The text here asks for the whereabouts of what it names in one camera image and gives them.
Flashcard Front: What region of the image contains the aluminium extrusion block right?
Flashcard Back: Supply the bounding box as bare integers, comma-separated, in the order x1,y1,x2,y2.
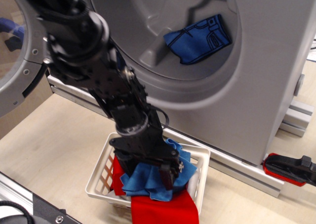
279,100,315,137

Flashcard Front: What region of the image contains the red and black clamp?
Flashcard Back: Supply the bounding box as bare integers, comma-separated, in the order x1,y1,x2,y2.
263,153,316,187

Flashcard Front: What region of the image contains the grey washing machine door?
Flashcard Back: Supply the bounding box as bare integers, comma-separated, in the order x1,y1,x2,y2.
0,0,46,116

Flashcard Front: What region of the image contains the blue object behind door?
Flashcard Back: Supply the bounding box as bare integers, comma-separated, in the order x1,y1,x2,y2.
0,17,25,52

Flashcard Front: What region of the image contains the white plastic laundry basket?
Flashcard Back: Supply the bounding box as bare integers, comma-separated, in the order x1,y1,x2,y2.
85,133,210,213

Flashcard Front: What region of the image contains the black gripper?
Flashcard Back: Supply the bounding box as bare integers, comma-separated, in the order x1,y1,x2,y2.
110,120,184,190

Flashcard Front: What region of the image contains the long aluminium base rail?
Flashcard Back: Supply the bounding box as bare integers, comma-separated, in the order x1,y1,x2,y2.
47,75,284,197

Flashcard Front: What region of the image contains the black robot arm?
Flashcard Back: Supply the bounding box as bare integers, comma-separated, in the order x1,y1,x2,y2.
26,0,183,190

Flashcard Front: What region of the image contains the black cable bottom left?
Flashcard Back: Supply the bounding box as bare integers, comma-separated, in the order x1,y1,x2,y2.
0,200,34,224

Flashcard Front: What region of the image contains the grey toy washing machine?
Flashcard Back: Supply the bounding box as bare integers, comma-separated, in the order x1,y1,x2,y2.
85,0,316,164

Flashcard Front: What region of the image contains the red cloth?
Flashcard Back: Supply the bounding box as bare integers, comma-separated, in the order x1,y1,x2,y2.
111,157,199,224

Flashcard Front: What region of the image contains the blue jeans-print cloth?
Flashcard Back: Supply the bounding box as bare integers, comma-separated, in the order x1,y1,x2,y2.
163,14,232,65

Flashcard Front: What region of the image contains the white cloth in basket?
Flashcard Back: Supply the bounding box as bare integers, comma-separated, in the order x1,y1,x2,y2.
106,170,201,204

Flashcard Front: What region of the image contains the black bracket with screw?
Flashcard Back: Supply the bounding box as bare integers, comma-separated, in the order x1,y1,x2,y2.
33,193,80,224

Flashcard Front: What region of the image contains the aluminium rail bottom left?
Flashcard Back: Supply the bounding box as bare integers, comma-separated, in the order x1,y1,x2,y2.
0,173,34,215

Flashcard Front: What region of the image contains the plain blue cloth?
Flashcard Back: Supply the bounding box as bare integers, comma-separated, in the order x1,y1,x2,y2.
120,138,197,202

